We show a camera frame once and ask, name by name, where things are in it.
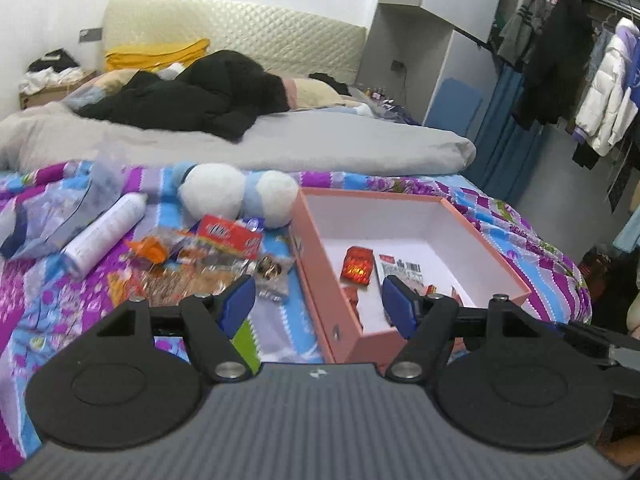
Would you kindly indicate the row of small bottles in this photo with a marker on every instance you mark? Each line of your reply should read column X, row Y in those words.
column 378, row 93

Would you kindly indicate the orange snack packet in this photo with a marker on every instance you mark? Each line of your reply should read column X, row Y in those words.
column 147, row 251

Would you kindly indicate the cardboard box with clothes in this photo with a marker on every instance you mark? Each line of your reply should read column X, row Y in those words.
column 45, row 96

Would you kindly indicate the yellow blanket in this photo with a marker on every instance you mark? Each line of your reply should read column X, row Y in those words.
column 150, row 55

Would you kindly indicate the clear packet of brown snack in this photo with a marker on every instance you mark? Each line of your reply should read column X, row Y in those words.
column 165, row 282

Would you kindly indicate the blue and beige patterned quilt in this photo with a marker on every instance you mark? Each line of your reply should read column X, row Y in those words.
column 95, row 91

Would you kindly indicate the white puffer jacket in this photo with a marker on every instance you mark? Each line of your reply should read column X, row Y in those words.
column 605, row 105

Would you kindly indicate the purple printed bedsheet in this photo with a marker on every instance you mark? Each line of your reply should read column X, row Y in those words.
column 280, row 325

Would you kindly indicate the black wall socket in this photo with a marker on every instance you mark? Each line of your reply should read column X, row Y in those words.
column 398, row 65

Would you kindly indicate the white label snack packet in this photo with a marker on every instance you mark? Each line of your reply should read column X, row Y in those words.
column 402, row 267

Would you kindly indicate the white clothes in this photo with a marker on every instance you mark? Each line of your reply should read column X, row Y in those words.
column 50, row 79

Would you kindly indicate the grey wall plate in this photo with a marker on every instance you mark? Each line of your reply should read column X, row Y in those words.
column 90, row 35

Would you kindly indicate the long red snack packet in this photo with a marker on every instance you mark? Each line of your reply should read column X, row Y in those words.
column 352, row 297

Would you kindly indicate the beige pillow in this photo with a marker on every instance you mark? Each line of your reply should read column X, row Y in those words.
column 312, row 92

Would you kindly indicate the grey duvet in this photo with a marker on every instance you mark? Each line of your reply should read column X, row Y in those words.
column 325, row 140

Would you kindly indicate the white spray can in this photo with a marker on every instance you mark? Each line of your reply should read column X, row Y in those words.
column 100, row 235

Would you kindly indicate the grey wardrobe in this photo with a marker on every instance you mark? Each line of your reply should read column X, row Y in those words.
column 415, row 45

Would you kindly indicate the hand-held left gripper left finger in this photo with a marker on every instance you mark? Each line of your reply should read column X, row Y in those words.
column 237, row 305

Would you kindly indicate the blue curtain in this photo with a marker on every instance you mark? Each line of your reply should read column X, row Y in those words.
column 500, row 145

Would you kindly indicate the blue board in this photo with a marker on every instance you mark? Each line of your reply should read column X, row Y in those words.
column 452, row 105

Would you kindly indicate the black coat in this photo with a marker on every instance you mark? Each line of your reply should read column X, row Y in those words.
column 200, row 90

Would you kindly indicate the black jacket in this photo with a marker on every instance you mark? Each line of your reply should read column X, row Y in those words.
column 555, row 70

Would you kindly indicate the clear plastic bag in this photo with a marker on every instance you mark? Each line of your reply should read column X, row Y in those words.
column 50, row 215

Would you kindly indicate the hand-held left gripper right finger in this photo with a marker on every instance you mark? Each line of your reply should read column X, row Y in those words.
column 400, row 305

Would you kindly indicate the grey striped jacket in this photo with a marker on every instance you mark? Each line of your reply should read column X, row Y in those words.
column 522, row 25

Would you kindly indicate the cream padded headboard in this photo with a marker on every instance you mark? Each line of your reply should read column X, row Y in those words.
column 275, row 30

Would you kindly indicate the dark patterned cloth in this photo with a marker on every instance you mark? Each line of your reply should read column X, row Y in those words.
column 395, row 111

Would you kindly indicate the clear packet of dark snack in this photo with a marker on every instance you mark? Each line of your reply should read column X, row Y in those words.
column 272, row 272

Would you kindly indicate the white and blue plush toy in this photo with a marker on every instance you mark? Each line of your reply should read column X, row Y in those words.
column 215, row 190

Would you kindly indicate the red foil snack packet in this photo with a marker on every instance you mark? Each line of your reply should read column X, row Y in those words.
column 357, row 266

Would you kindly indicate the pink cardboard box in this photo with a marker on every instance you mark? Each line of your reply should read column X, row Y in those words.
column 400, row 225

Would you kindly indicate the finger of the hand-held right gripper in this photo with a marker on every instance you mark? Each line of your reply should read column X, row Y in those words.
column 585, row 337

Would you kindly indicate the red and white snack packet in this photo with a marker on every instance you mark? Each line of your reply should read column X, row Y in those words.
column 227, row 232

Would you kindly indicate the dark clothes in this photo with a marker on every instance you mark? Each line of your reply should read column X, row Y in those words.
column 52, row 61

